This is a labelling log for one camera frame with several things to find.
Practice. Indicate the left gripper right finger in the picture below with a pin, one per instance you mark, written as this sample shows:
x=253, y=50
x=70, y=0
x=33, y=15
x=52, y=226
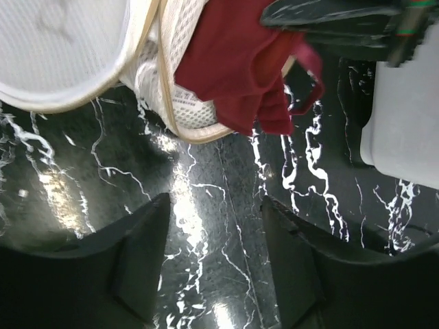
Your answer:
x=322, y=281

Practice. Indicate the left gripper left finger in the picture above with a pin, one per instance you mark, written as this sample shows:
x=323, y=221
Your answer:
x=108, y=279

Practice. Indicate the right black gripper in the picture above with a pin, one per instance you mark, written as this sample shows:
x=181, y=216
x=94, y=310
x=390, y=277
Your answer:
x=325, y=24

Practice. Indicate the dark red bra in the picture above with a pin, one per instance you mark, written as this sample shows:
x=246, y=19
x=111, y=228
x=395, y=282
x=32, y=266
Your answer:
x=235, y=62

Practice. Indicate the beige mesh laundry bag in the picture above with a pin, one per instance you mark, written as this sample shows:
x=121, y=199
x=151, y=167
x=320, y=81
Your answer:
x=58, y=55

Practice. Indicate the white plastic bin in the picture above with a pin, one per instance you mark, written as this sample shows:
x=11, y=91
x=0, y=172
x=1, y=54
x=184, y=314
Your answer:
x=401, y=137

